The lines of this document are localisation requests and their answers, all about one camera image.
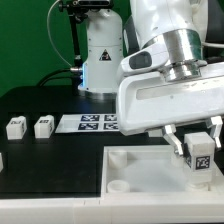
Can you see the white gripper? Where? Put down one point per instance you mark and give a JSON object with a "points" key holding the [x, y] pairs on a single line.
{"points": [[147, 102]]}

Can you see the white square tabletop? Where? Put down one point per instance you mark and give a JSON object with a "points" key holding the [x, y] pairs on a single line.
{"points": [[148, 169]]}

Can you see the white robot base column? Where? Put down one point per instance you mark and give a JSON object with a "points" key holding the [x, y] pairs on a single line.
{"points": [[105, 52]]}

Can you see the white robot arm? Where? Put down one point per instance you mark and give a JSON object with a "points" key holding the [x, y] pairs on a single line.
{"points": [[168, 42]]}

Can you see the white sheet with fiducial tags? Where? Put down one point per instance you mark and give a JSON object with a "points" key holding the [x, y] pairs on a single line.
{"points": [[87, 123]]}

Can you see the white part at left edge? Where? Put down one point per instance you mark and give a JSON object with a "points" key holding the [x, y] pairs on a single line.
{"points": [[1, 163]]}

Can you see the black camera on stand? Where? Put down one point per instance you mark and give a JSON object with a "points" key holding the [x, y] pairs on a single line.
{"points": [[77, 13]]}

